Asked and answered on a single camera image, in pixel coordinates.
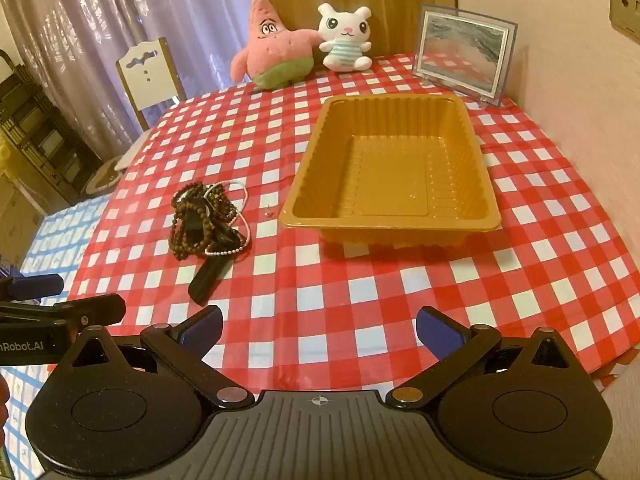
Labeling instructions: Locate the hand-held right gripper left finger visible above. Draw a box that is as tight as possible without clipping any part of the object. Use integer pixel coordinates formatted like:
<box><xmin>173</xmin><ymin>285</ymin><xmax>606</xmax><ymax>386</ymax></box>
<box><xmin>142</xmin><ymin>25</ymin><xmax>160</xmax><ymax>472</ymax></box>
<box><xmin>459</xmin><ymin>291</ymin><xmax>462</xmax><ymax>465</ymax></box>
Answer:
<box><xmin>59</xmin><ymin>304</ymin><xmax>257</xmax><ymax>411</ymax></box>

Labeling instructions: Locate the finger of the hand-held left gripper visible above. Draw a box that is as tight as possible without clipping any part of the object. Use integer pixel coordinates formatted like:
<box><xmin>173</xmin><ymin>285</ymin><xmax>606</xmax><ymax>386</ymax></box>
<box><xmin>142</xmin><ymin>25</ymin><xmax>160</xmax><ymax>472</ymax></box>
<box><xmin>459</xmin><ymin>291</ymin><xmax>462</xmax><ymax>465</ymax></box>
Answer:
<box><xmin>0</xmin><ymin>294</ymin><xmax>127</xmax><ymax>335</ymax></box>
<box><xmin>0</xmin><ymin>273</ymin><xmax>65</xmax><ymax>303</ymax></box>

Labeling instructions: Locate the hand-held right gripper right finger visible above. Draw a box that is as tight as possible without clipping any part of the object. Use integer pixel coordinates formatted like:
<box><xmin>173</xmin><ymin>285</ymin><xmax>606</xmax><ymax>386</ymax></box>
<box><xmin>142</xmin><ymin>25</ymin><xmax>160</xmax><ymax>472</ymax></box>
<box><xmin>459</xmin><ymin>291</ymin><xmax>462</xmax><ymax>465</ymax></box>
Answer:
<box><xmin>385</xmin><ymin>305</ymin><xmax>583</xmax><ymax>411</ymax></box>

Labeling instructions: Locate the black dial mesh strap watch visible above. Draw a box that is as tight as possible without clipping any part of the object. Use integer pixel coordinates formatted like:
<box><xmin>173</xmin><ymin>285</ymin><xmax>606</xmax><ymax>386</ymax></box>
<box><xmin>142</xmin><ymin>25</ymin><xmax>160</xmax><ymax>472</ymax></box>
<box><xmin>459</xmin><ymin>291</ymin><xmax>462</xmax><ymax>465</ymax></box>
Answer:
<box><xmin>187</xmin><ymin>222</ymin><xmax>251</xmax><ymax>307</ymax></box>

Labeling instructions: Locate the long dark bead necklace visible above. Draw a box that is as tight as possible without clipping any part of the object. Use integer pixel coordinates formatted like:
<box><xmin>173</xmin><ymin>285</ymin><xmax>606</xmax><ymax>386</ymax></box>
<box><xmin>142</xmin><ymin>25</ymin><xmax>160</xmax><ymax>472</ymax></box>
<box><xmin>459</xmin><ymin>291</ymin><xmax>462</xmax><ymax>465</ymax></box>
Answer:
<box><xmin>170</xmin><ymin>183</ymin><xmax>211</xmax><ymax>261</ymax></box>

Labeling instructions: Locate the brown bead bracelet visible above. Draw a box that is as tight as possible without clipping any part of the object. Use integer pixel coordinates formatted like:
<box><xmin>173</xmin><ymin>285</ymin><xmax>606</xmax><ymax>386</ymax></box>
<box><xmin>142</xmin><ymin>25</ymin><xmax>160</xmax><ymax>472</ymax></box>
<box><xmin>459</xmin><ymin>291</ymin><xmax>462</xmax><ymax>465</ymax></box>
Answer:
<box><xmin>204</xmin><ymin>184</ymin><xmax>238</xmax><ymax>223</ymax></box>

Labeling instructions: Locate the white pearl necklace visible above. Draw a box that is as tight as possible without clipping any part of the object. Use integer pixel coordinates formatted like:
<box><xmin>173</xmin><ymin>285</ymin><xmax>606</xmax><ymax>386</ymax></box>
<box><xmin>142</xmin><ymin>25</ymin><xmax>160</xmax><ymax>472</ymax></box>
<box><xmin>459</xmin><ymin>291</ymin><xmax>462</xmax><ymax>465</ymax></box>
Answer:
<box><xmin>202</xmin><ymin>180</ymin><xmax>252</xmax><ymax>257</ymax></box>

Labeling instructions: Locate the golden plastic tray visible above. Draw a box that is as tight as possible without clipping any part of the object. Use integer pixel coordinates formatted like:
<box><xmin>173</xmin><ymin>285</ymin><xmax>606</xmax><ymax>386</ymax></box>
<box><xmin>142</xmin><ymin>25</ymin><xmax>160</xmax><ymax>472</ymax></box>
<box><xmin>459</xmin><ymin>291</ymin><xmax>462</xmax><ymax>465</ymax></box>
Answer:
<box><xmin>278</xmin><ymin>94</ymin><xmax>502</xmax><ymax>250</ymax></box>

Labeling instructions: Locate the person's left hand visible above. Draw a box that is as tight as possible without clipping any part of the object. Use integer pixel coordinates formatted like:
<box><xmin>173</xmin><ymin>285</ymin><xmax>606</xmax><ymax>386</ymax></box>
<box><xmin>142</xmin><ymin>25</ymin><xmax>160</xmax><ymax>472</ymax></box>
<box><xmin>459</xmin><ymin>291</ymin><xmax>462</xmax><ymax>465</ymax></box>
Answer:
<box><xmin>0</xmin><ymin>375</ymin><xmax>11</xmax><ymax>432</ymax></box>

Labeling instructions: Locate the blue checkered cloth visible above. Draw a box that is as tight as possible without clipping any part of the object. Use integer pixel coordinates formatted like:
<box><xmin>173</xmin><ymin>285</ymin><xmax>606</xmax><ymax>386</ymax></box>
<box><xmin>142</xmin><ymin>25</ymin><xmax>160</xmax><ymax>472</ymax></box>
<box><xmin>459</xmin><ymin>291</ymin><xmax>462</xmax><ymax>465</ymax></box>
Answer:
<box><xmin>0</xmin><ymin>192</ymin><xmax>117</xmax><ymax>480</ymax></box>

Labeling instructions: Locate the pale floor object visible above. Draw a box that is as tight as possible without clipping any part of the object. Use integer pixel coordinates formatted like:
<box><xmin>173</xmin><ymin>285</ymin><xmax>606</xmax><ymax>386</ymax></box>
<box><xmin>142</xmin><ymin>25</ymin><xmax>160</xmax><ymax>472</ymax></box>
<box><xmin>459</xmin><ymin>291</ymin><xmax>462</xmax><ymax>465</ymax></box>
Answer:
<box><xmin>81</xmin><ymin>160</ymin><xmax>122</xmax><ymax>196</ymax></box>

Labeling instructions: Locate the dark wooden shelf rack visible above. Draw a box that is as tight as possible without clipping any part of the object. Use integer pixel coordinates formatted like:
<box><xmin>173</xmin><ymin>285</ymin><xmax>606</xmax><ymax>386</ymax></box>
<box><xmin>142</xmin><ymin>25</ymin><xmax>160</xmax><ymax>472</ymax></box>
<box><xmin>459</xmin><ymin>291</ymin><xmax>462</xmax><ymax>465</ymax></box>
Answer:
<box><xmin>0</xmin><ymin>50</ymin><xmax>103</xmax><ymax>206</ymax></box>

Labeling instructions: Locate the white wooden chair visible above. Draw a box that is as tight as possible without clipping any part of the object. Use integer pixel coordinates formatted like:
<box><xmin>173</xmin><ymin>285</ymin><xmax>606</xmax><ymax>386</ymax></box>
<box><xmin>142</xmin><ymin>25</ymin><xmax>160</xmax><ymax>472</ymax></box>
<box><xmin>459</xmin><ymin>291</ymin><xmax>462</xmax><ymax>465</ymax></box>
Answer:
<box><xmin>100</xmin><ymin>37</ymin><xmax>187</xmax><ymax>176</ymax></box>

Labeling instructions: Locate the lilac drape curtain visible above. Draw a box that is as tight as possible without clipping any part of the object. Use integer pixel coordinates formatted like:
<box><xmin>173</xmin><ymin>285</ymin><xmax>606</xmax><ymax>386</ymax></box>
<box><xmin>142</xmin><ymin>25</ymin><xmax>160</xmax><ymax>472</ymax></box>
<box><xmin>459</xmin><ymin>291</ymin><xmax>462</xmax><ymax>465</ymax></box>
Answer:
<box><xmin>0</xmin><ymin>0</ymin><xmax>151</xmax><ymax>171</ymax></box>

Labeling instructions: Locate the pink starfish plush toy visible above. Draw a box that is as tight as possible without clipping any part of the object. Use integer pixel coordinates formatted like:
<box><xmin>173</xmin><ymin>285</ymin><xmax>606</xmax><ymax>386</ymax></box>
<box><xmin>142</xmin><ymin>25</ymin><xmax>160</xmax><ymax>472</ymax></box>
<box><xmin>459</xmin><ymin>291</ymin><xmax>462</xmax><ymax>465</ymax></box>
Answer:
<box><xmin>230</xmin><ymin>0</ymin><xmax>323</xmax><ymax>90</ymax></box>

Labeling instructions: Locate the white bunny plush toy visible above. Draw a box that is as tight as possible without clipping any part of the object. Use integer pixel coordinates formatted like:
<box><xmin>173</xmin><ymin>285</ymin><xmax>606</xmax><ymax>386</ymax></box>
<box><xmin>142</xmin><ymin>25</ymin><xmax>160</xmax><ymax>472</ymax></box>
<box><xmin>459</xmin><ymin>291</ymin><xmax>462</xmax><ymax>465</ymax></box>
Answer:
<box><xmin>317</xmin><ymin>3</ymin><xmax>374</xmax><ymax>72</ymax></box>

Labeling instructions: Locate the sheer lace curtain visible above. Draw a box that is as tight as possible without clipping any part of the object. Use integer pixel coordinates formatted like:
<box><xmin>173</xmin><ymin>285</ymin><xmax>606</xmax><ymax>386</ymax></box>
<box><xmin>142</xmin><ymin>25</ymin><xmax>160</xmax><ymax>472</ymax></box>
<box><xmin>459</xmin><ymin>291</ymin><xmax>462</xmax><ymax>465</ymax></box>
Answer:
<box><xmin>135</xmin><ymin>0</ymin><xmax>258</xmax><ymax>98</ymax></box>

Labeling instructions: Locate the glass sand art frame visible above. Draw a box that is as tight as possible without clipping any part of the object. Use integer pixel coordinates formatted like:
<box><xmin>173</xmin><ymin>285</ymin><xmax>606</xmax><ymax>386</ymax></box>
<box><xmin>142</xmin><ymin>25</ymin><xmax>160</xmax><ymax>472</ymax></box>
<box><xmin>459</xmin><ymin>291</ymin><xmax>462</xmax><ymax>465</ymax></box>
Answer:
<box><xmin>413</xmin><ymin>4</ymin><xmax>519</xmax><ymax>108</ymax></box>

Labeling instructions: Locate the beige wall data socket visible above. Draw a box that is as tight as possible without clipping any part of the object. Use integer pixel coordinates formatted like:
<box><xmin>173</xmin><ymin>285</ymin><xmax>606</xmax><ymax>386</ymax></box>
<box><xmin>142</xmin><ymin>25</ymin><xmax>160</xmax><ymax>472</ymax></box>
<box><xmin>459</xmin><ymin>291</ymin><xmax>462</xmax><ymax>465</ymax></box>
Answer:
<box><xmin>609</xmin><ymin>0</ymin><xmax>640</xmax><ymax>43</ymax></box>

